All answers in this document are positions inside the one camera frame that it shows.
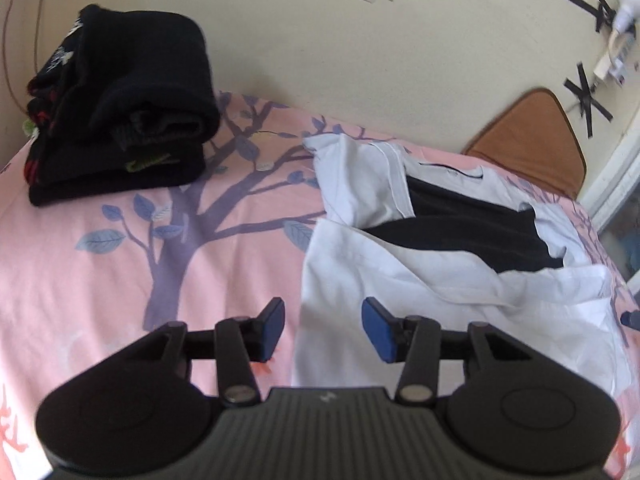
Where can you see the white window frame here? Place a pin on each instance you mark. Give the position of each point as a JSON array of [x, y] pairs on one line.
[[612, 175]]

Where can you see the black folded sweater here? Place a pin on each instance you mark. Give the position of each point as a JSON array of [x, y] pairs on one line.
[[145, 75]]

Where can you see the white t-shirt with black panel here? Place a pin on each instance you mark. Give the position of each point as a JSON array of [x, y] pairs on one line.
[[400, 280]]

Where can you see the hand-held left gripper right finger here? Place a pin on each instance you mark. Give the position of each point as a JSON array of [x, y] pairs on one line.
[[377, 330]]

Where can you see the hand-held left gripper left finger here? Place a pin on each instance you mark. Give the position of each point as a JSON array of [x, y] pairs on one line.
[[271, 330]]

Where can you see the pink tree-print bedsheet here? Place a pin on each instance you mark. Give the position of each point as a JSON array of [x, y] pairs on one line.
[[100, 270]]

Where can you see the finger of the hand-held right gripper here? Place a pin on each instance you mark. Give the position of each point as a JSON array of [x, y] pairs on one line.
[[631, 319]]

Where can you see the white plug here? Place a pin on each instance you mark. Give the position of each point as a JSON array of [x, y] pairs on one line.
[[627, 5]]

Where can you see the brown cushion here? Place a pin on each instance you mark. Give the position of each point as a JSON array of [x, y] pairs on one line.
[[530, 140]]

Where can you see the white power strip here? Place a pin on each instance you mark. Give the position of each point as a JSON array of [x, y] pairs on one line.
[[614, 57]]

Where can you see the black tape cross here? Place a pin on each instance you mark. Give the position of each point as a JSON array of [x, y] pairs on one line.
[[595, 7], [587, 100]]

